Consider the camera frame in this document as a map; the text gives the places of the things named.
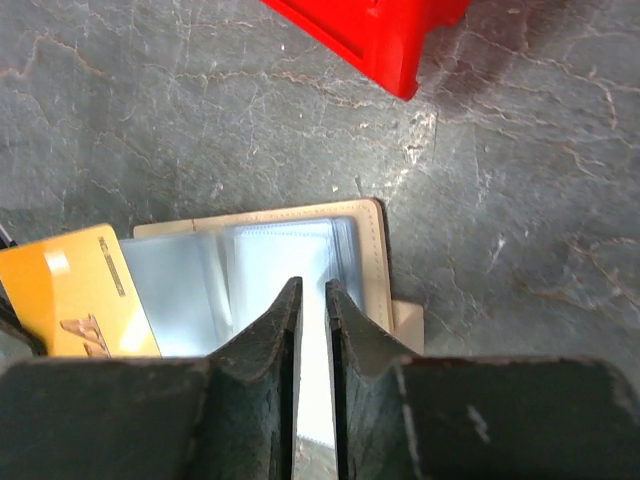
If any red right plastic bin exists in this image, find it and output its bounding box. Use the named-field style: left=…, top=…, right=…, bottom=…
left=265, top=0, right=470, bottom=101

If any beige leather card holder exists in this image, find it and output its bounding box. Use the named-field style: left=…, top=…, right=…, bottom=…
left=119, top=198, right=425, bottom=451

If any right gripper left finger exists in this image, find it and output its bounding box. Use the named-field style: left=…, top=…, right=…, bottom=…
left=1, top=277, right=302, bottom=479

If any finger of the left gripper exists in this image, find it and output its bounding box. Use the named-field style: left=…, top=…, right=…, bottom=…
left=1, top=297, right=43, bottom=356

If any gold VIP credit card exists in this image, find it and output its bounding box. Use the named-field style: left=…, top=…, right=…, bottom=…
left=1, top=224, right=161, bottom=358

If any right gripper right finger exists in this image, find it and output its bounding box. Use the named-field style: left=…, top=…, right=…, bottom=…
left=326, top=281, right=639, bottom=479

